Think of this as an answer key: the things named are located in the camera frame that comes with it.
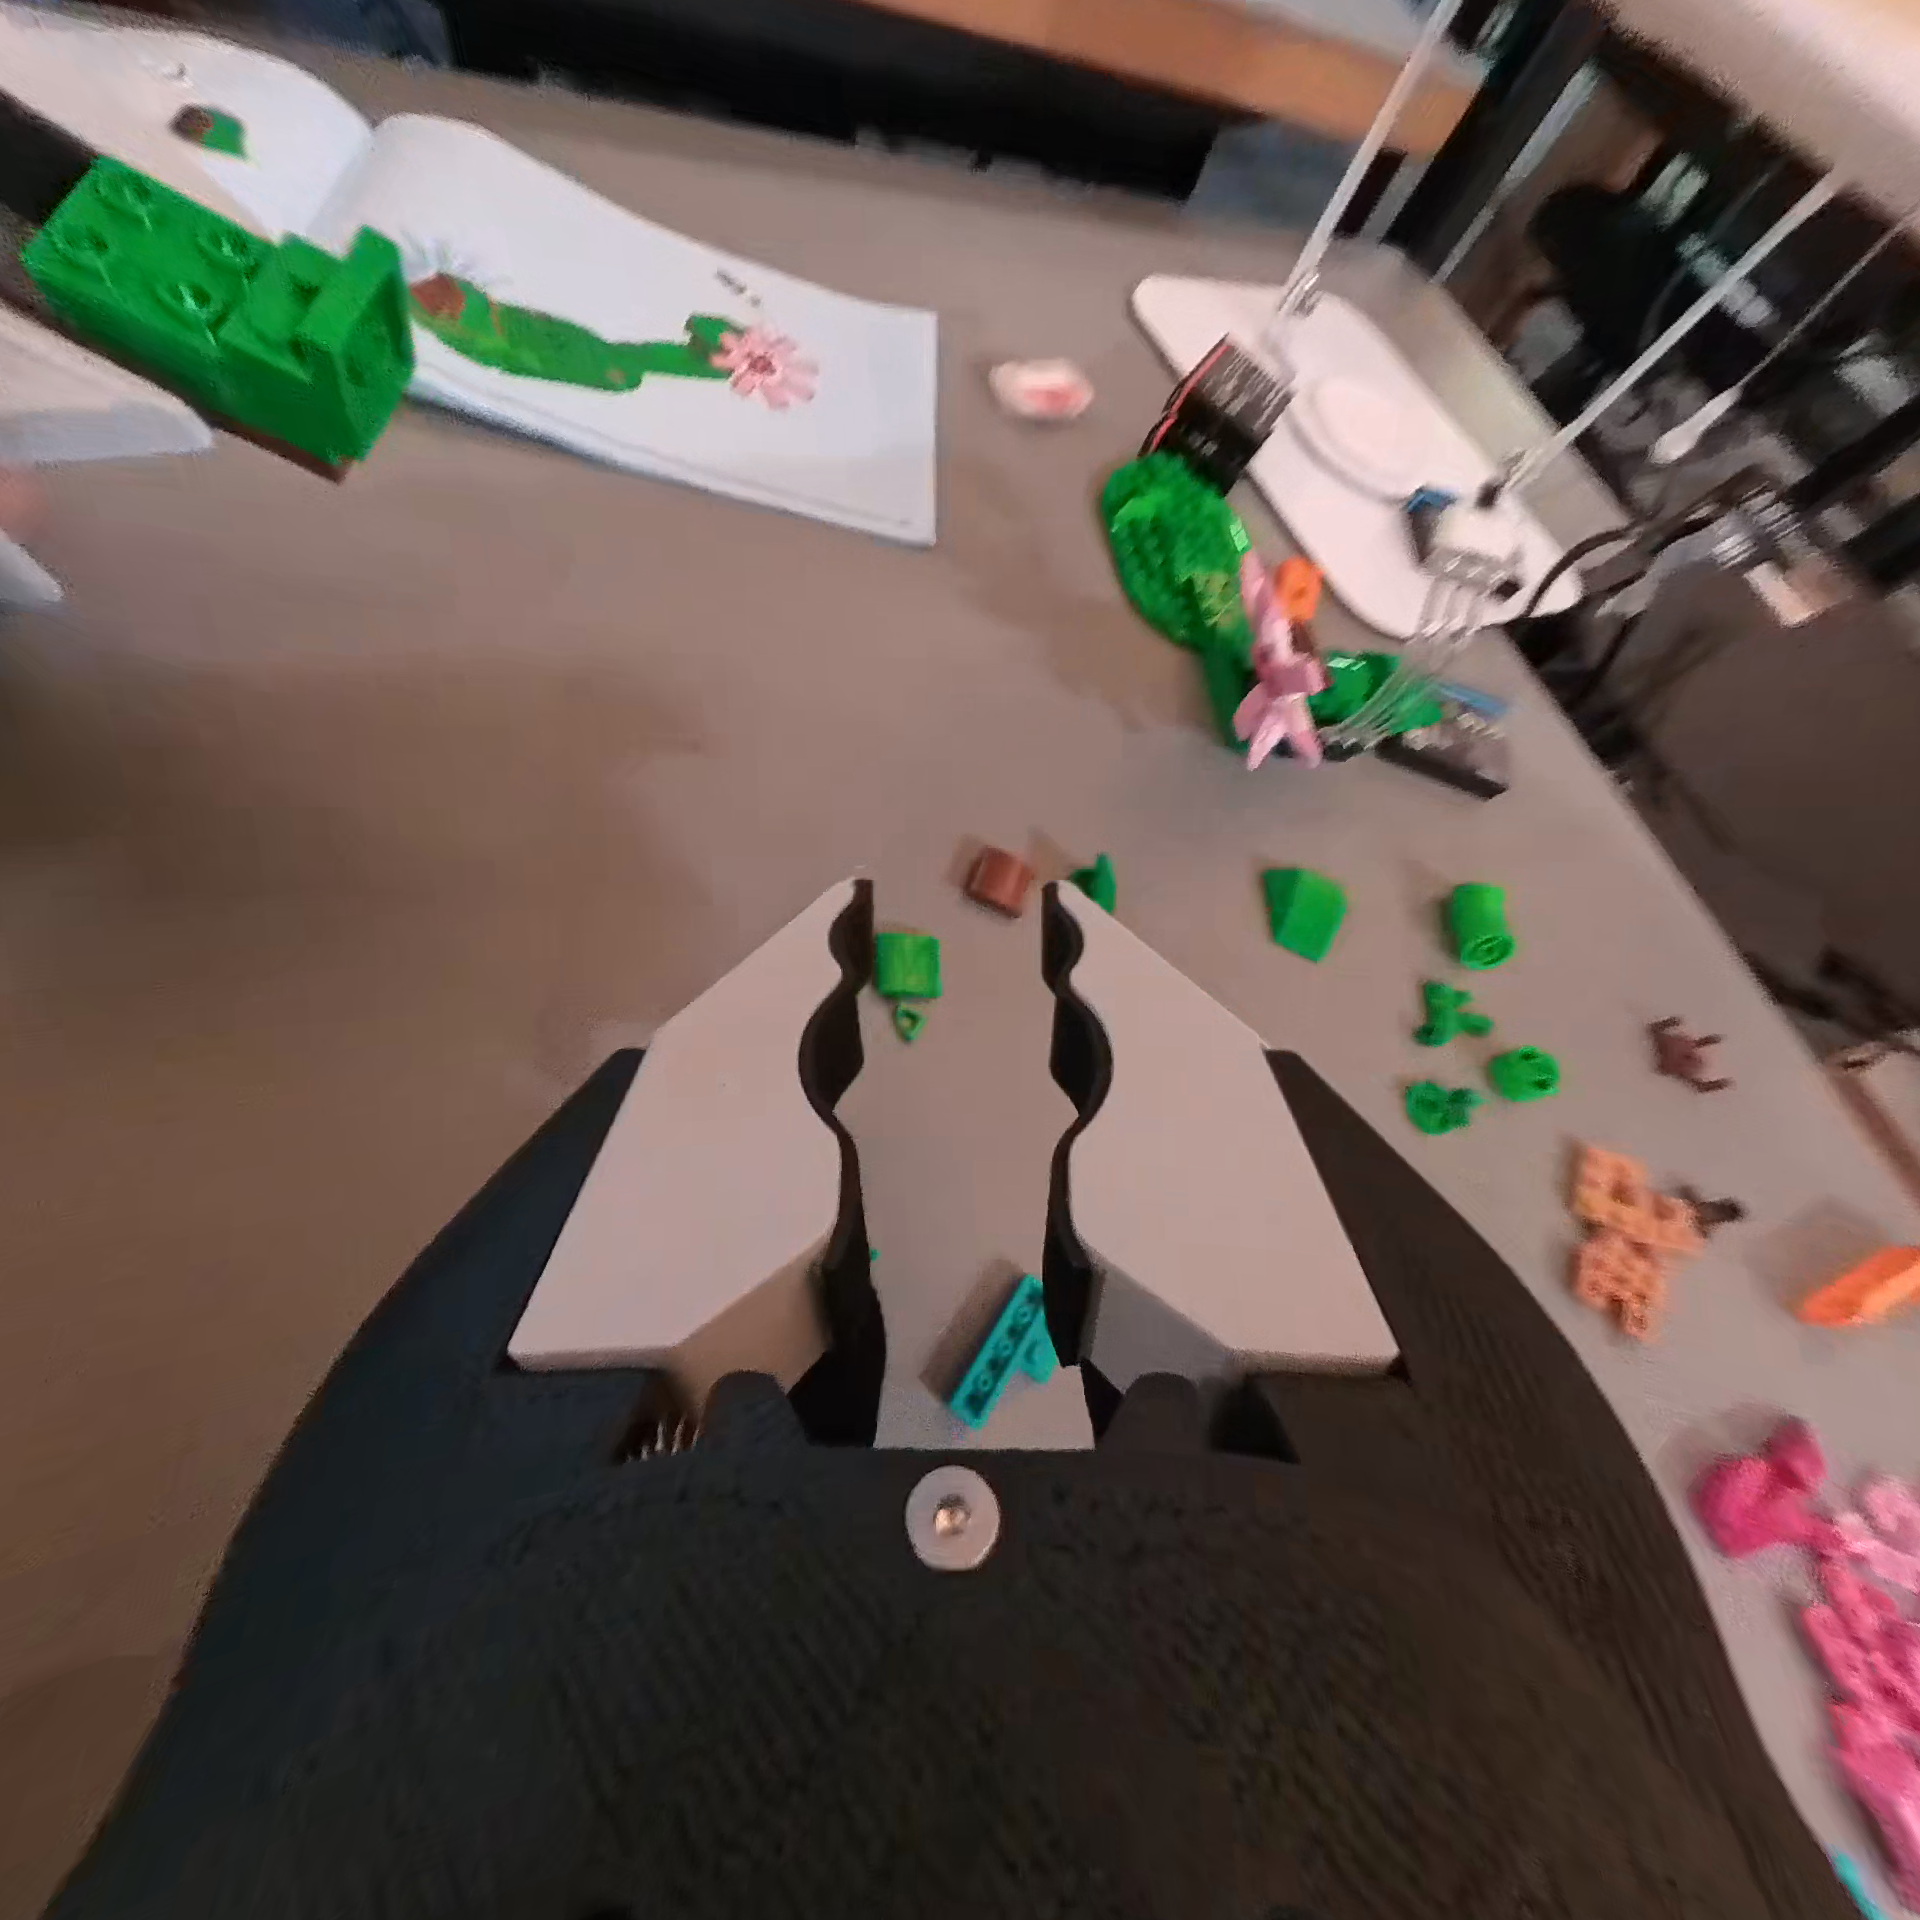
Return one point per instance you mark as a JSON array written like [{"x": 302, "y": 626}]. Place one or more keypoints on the teal lego plate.
[{"x": 997, "y": 1358}]

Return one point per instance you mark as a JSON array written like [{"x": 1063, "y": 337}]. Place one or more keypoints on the small dark brown lego piece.
[{"x": 1681, "y": 1051}]

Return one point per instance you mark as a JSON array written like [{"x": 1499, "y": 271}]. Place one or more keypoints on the green lego cylinder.
[{"x": 1479, "y": 927}]

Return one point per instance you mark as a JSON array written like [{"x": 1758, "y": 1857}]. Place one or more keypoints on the green curved lego piece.
[{"x": 905, "y": 966}]

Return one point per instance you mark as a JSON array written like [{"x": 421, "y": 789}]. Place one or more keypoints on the tiny green lego leaf piece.
[
  {"x": 1523, "y": 1075},
  {"x": 1441, "y": 1109},
  {"x": 1447, "y": 1019}
]

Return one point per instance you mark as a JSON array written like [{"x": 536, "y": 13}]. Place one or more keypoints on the black box red trim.
[{"x": 1224, "y": 412}]

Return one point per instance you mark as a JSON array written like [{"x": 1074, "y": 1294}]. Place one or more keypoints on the wooden top white stand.
[{"x": 1350, "y": 406}]

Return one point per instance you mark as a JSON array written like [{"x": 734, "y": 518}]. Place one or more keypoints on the pile of pink lego pieces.
[{"x": 1757, "y": 1500}]

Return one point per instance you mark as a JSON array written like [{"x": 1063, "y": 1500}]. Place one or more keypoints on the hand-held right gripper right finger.
[{"x": 1214, "y": 1185}]

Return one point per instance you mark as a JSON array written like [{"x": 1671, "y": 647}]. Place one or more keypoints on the orange lego piece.
[{"x": 1862, "y": 1291}]

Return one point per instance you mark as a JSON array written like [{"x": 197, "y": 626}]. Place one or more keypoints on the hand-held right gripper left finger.
[{"x": 691, "y": 1171}]

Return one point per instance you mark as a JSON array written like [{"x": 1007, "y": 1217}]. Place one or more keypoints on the lego instruction booklet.
[{"x": 599, "y": 226}]

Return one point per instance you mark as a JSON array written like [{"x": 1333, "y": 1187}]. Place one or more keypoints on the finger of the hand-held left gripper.
[
  {"x": 75, "y": 399},
  {"x": 31, "y": 149}
]

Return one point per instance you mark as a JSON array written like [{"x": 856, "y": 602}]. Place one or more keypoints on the green brown lego assembly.
[{"x": 181, "y": 284}]

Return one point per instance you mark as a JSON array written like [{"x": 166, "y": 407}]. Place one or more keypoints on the small green lego clip piece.
[{"x": 1097, "y": 889}]

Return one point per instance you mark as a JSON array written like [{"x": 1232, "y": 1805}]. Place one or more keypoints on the cluster of peach lego pieces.
[{"x": 1627, "y": 1230}]

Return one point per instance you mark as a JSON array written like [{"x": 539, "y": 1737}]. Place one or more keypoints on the small clear pink case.
[{"x": 1041, "y": 389}]

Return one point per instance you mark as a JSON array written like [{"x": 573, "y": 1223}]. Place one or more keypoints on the green lego cactus pink flower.
[{"x": 1161, "y": 540}]

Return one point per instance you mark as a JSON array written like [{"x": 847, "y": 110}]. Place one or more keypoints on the green lego slope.
[{"x": 1302, "y": 915}]

